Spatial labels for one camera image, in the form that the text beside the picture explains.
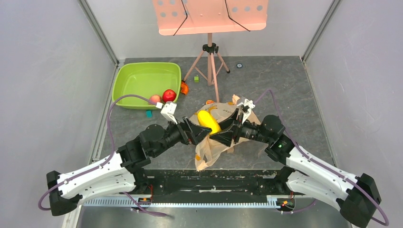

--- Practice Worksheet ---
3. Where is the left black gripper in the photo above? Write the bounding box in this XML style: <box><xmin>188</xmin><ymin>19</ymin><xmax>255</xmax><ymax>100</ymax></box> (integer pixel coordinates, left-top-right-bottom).
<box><xmin>152</xmin><ymin>115</ymin><xmax>212</xmax><ymax>157</ymax></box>

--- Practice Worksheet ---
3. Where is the translucent orange plastic bag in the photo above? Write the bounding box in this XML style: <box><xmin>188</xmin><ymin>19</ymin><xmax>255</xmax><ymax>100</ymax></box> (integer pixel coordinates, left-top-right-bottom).
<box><xmin>190</xmin><ymin>95</ymin><xmax>261</xmax><ymax>171</ymax></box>

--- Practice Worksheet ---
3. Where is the red fake fruit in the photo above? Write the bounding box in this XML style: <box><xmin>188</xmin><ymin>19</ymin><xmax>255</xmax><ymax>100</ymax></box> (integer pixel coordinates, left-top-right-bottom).
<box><xmin>162</xmin><ymin>89</ymin><xmax>177</xmax><ymax>103</ymax></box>

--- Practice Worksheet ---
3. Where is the pink fake peach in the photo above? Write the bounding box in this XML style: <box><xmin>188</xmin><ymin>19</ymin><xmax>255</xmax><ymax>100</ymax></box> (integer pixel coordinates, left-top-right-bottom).
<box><xmin>149</xmin><ymin>95</ymin><xmax>162</xmax><ymax>105</ymax></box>

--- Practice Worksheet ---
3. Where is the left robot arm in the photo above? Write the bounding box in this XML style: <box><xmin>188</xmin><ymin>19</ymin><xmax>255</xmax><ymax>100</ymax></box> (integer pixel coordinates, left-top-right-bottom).
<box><xmin>46</xmin><ymin>118</ymin><xmax>211</xmax><ymax>216</ymax></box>

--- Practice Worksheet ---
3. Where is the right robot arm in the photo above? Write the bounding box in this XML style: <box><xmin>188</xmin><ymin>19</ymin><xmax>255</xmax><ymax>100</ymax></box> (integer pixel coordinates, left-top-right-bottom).
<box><xmin>210</xmin><ymin>111</ymin><xmax>382</xmax><ymax>228</ymax></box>

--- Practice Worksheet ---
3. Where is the orange toy by basin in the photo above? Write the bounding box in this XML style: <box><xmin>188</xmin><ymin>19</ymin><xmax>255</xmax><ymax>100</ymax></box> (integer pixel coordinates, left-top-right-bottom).
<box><xmin>180</xmin><ymin>81</ymin><xmax>189</xmax><ymax>95</ymax></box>

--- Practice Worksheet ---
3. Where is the green plastic basin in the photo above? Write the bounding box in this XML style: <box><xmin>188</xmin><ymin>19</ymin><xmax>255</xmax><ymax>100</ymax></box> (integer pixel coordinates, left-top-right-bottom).
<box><xmin>112</xmin><ymin>62</ymin><xmax>182</xmax><ymax>102</ymax></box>

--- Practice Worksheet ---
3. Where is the pink music stand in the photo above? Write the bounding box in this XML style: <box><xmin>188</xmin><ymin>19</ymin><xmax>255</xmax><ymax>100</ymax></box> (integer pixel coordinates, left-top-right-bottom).
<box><xmin>153</xmin><ymin>0</ymin><xmax>269</xmax><ymax>102</ymax></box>

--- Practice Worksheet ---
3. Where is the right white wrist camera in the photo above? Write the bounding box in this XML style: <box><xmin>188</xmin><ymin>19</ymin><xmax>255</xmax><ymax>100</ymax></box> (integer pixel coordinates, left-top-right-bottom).
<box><xmin>236</xmin><ymin>97</ymin><xmax>255</xmax><ymax>114</ymax></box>

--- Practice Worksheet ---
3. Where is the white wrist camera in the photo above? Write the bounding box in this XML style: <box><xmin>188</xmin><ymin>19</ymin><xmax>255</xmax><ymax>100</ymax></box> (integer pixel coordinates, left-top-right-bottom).
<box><xmin>156</xmin><ymin>101</ymin><xmax>178</xmax><ymax>124</ymax></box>
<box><xmin>236</xmin><ymin>97</ymin><xmax>255</xmax><ymax>114</ymax></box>

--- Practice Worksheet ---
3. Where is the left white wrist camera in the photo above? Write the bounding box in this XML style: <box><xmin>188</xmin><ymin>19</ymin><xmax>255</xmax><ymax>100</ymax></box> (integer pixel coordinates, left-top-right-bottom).
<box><xmin>156</xmin><ymin>101</ymin><xmax>178</xmax><ymax>124</ymax></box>

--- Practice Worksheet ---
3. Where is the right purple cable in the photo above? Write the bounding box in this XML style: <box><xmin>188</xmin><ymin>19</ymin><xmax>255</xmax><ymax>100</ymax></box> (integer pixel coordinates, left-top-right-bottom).
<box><xmin>254</xmin><ymin>88</ymin><xmax>390</xmax><ymax>227</ymax></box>

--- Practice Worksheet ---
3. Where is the purple cable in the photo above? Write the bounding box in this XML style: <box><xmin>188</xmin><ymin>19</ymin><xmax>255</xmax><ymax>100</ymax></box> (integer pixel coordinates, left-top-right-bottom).
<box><xmin>38</xmin><ymin>94</ymin><xmax>167</xmax><ymax>218</ymax></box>
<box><xmin>254</xmin><ymin>88</ymin><xmax>390</xmax><ymax>227</ymax></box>

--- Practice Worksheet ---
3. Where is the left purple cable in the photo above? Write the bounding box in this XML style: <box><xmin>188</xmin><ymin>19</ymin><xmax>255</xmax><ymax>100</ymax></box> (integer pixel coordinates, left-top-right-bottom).
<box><xmin>38</xmin><ymin>94</ymin><xmax>167</xmax><ymax>218</ymax></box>

